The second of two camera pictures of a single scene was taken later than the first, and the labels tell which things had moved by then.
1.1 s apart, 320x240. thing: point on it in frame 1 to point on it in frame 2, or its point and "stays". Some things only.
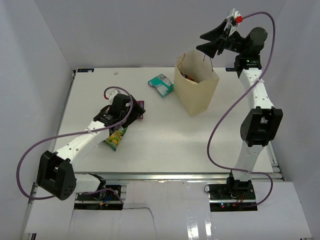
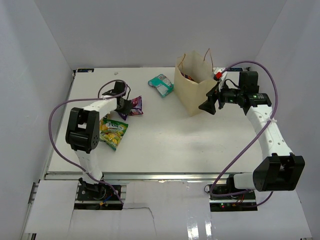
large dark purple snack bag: x=187 y=76 stays
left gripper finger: x=138 y=109 to x=124 y=106
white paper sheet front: x=167 y=211 stays
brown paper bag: x=195 y=83 stays
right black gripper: x=211 y=48 to x=209 y=105
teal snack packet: x=163 y=84 stays
